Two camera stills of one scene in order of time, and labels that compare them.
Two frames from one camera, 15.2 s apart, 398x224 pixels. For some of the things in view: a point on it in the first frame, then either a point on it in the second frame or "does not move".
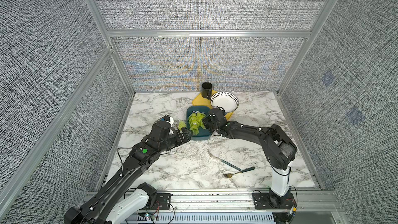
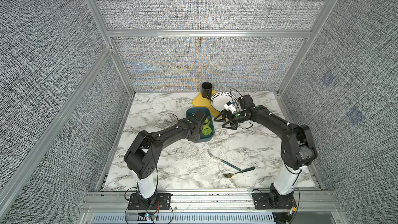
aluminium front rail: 306,202 does not move
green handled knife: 224,162 does not move
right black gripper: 205,120 to 224,113
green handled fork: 230,175 does not move
